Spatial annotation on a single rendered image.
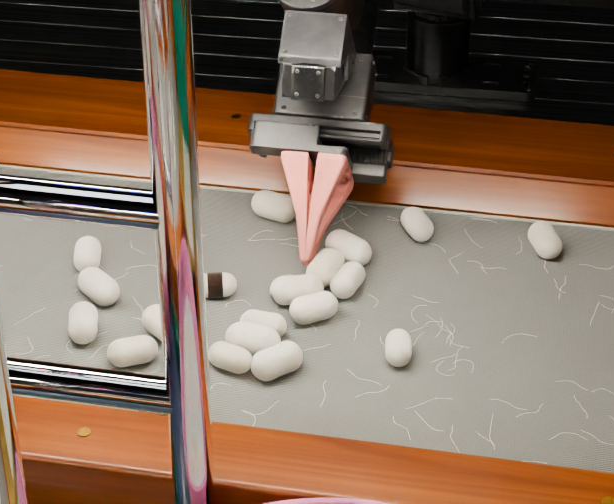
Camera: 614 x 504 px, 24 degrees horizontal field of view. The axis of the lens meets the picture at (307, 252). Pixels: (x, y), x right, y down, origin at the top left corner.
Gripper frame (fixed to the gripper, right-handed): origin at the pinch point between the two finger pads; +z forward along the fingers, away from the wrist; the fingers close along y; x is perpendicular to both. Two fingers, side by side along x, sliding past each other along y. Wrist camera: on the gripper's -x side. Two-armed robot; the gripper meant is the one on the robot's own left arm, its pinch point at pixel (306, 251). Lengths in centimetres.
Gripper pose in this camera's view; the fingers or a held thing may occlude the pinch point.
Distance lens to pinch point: 105.3
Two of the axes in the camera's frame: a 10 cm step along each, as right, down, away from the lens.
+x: 1.2, 2.5, 9.6
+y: 9.8, 1.0, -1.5
